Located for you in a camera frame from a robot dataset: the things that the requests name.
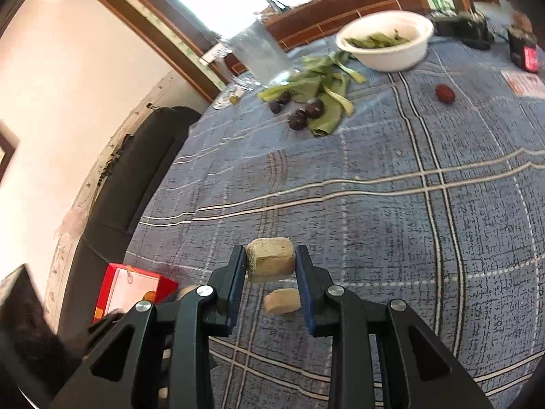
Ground dark wall frame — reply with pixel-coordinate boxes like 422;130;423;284
0;120;20;182

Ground wooden cabinet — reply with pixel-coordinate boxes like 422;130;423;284
262;0;431;49

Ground black chair back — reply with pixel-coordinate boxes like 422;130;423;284
55;106;203;337

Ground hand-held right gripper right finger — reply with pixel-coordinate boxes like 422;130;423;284
296;245;495;409

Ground red and white box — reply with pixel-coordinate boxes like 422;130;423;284
93;263;178;323

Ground chopped greens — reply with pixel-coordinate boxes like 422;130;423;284
345;30;411;49

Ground wooden door frame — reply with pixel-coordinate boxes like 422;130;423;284
66;0;231;103

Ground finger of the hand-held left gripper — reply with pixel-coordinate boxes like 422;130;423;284
87;311;126;342

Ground blue plaid tablecloth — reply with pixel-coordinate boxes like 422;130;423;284
123;30;545;409

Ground red and black device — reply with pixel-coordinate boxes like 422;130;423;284
508;26;542;72

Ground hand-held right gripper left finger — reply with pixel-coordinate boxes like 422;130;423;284
49;246;248;409

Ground white and red paper card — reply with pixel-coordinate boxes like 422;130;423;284
500;70;545;99

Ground clear glass dish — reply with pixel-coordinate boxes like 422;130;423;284
212;74;265;110

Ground white bowl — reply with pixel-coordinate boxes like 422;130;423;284
336;11;435;72

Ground green vegetable leaves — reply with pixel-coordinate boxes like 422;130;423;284
258;51;367;137

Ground black electronic devices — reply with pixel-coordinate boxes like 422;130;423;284
430;9;497;49

